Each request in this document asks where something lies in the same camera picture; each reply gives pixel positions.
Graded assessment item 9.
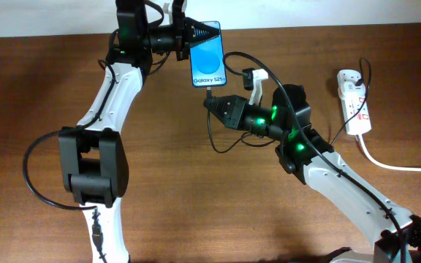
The black charging cable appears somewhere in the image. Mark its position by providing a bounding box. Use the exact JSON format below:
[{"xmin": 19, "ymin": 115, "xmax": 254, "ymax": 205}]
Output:
[{"xmin": 205, "ymin": 57, "xmax": 372, "ymax": 154}]

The blue Galaxy smartphone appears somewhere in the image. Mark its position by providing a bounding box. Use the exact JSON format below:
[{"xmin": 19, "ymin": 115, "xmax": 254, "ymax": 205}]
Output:
[{"xmin": 190, "ymin": 21, "xmax": 227, "ymax": 88}]

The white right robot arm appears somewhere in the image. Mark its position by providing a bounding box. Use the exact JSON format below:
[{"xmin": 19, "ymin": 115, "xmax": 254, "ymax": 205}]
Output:
[{"xmin": 203, "ymin": 84, "xmax": 421, "ymax": 262}]

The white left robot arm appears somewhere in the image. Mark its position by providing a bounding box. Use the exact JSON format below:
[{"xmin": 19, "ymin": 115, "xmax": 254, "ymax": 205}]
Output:
[{"xmin": 58, "ymin": 0, "xmax": 221, "ymax": 262}]

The white charger plug adapter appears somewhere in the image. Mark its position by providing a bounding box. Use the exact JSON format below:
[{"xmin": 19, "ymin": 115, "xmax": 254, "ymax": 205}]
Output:
[{"xmin": 340, "ymin": 78, "xmax": 365, "ymax": 97}]

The white power strip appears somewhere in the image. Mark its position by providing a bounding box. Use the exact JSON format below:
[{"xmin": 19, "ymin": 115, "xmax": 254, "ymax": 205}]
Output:
[{"xmin": 337, "ymin": 69, "xmax": 371, "ymax": 136}]

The white power strip cord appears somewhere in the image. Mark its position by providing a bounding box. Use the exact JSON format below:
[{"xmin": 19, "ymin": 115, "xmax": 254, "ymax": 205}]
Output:
[{"xmin": 356, "ymin": 133, "xmax": 421, "ymax": 175}]

